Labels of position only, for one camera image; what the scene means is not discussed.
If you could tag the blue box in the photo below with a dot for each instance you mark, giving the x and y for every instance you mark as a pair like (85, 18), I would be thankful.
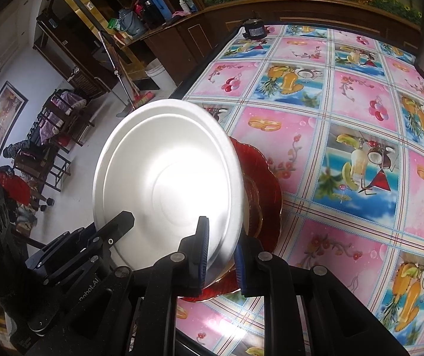
(160, 4)

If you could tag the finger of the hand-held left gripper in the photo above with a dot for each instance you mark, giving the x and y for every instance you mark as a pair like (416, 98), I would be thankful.
(117, 226)
(74, 267)

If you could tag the black flask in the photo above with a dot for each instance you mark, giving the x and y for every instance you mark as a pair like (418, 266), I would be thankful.
(148, 7)

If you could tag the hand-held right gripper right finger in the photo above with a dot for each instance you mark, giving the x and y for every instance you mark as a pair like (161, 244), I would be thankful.
(240, 270)

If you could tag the white spray bottle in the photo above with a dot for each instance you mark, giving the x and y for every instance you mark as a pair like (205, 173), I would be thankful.
(184, 6)

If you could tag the small black motor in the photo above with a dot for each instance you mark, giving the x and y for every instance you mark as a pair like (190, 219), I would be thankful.
(254, 29)

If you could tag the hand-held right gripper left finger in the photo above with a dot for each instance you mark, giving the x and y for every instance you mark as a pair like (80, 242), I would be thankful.
(202, 256)

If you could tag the green packet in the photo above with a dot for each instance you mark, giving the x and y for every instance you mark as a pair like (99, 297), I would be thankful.
(113, 24)

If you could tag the wooden chair with purple cloth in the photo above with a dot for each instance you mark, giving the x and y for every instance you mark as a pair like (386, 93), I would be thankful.
(63, 111)

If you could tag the white bucket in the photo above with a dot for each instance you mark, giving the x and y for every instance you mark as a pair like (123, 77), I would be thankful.
(160, 76)

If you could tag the framed wall picture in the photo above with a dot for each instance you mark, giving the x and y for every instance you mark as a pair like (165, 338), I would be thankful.
(0, 122)

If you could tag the white bowl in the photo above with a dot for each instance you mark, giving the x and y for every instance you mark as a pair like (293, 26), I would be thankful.
(167, 181)

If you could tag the beige bowl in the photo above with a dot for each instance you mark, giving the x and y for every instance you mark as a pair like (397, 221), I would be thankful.
(252, 207)

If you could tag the pink bristle broom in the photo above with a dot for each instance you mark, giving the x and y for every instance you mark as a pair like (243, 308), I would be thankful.
(141, 101)

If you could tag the pink cloth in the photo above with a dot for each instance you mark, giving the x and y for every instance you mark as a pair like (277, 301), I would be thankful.
(178, 13)

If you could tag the black edged table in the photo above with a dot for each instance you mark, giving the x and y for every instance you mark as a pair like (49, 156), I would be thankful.
(200, 67)

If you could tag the dark wooden cabinet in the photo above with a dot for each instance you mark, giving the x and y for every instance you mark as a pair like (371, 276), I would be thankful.
(204, 29)

